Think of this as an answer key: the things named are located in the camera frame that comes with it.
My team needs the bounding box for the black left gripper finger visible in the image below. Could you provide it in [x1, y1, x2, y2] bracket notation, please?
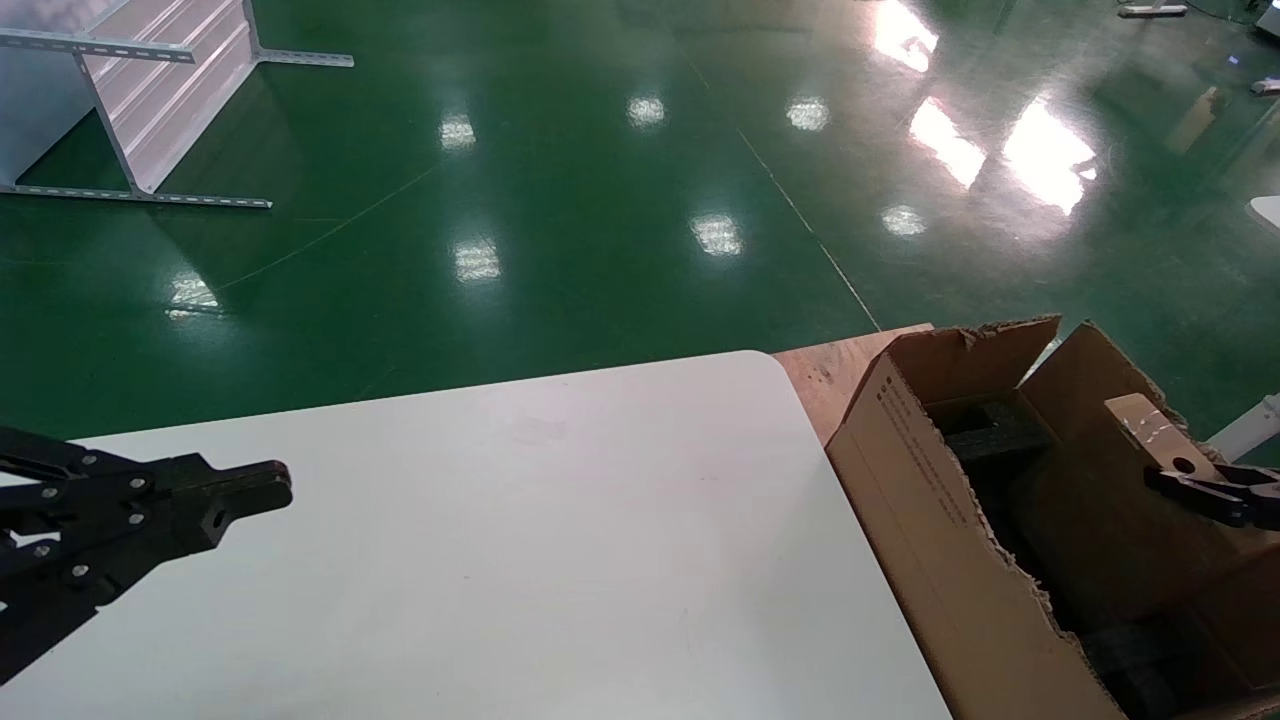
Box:
[0, 492, 292, 691]
[0, 426, 294, 538]

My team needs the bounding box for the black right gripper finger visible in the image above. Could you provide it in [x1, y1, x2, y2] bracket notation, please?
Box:
[1144, 465, 1280, 531]

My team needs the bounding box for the small brown box with hole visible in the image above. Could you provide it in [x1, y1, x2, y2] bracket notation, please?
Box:
[1010, 392, 1273, 627]

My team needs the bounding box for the big open cardboard box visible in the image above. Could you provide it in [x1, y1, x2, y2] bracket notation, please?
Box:
[824, 314, 1280, 720]

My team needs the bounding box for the black foam block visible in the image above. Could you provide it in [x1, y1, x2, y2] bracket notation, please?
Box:
[940, 393, 1058, 463]
[1083, 622, 1203, 720]

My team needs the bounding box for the grey metal partition frame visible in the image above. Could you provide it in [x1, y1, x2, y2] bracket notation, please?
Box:
[0, 0, 355, 212]

